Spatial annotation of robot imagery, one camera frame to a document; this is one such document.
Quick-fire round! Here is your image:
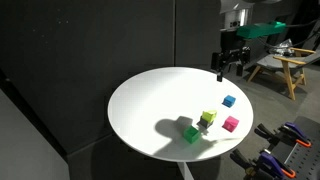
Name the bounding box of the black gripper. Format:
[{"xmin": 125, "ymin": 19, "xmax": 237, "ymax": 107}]
[{"xmin": 210, "ymin": 29, "xmax": 252, "ymax": 83}]

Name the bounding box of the blue block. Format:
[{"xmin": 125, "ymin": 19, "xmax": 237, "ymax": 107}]
[{"xmin": 221, "ymin": 94, "xmax": 237, "ymax": 108}]

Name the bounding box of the lime green block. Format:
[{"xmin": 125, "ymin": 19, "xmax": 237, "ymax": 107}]
[{"xmin": 201, "ymin": 109, "xmax": 218, "ymax": 124}]

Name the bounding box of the pink block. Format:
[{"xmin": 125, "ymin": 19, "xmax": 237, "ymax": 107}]
[{"xmin": 222, "ymin": 115, "xmax": 240, "ymax": 133}]

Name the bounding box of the crumpled clear plastic bag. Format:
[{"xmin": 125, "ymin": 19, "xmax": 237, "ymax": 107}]
[{"xmin": 269, "ymin": 38, "xmax": 296, "ymax": 56}]

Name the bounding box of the wooden chair with grey seat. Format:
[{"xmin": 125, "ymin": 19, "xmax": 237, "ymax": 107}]
[{"xmin": 246, "ymin": 46, "xmax": 320, "ymax": 101}]

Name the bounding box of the purple and orange spring clamp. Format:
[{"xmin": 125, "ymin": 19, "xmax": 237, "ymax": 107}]
[
  {"xmin": 254, "ymin": 121, "xmax": 313, "ymax": 149},
  {"xmin": 229, "ymin": 148, "xmax": 297, "ymax": 180}
]

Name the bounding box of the black perforated board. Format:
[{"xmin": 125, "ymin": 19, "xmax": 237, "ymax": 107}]
[{"xmin": 266, "ymin": 115, "xmax": 320, "ymax": 180}]

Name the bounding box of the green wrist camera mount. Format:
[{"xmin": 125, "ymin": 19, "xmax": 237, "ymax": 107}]
[{"xmin": 235, "ymin": 20, "xmax": 287, "ymax": 40}]

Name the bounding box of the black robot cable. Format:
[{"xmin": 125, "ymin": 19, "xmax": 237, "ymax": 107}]
[{"xmin": 256, "ymin": 19, "xmax": 320, "ymax": 48}]

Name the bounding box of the white table pedestal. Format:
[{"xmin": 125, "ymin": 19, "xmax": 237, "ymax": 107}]
[{"xmin": 176, "ymin": 161, "xmax": 195, "ymax": 180}]

